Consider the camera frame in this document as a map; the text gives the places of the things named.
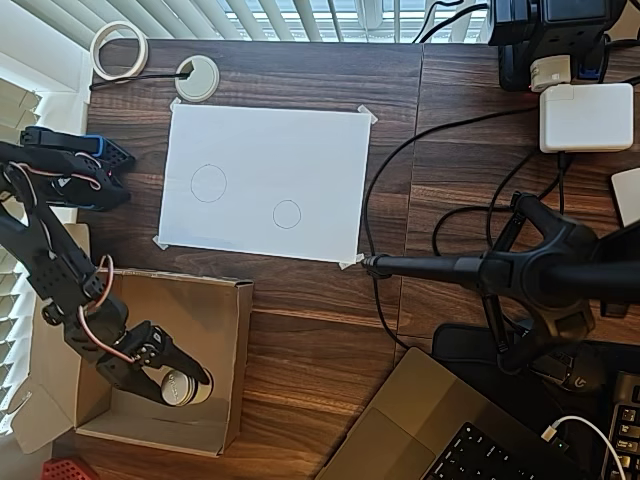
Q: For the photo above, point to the jar with silver lid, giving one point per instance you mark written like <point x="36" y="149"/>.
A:
<point x="177" y="390"/>

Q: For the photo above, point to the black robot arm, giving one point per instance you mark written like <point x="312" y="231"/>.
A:
<point x="50" y="260"/>

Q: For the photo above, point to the open cardboard box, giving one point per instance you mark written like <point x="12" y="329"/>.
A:
<point x="220" y="320"/>

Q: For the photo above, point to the red perforated clamp block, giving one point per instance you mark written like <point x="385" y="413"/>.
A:
<point x="65" y="470"/>

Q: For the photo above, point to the masking tape piece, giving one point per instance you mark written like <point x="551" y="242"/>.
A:
<point x="160" y="243"/>
<point x="350" y="262"/>
<point x="369" y="115"/>
<point x="175" y="104"/>

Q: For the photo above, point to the white vertical blinds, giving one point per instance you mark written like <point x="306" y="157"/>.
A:
<point x="300" y="20"/>
<point x="12" y="280"/>

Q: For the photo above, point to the black and blue table clamp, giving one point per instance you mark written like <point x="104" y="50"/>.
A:
<point x="120" y="160"/>

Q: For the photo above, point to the white paper sheet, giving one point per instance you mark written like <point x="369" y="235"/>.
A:
<point x="275" y="160"/>

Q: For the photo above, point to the grey laptop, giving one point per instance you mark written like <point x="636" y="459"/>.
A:
<point x="410" y="410"/>

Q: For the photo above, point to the black mouse pad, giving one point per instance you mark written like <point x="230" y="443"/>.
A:
<point x="460" y="345"/>

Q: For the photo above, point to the masking tape roll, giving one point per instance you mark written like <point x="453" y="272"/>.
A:
<point x="94" y="54"/>

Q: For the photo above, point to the black tripod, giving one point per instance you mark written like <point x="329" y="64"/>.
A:
<point x="550" y="275"/>

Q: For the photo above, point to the black computer mouse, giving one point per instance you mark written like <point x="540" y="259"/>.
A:
<point x="582" y="380"/>

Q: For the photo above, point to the black keyboard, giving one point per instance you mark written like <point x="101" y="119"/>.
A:
<point x="627" y="430"/>

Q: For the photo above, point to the white power adapter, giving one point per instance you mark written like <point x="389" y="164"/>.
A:
<point x="585" y="117"/>

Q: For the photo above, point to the white flat device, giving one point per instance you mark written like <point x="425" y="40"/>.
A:
<point x="629" y="197"/>

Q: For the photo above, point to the black power strip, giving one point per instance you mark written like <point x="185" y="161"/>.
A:
<point x="550" y="30"/>

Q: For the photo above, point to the blue plug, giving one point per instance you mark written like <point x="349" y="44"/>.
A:
<point x="590" y="67"/>

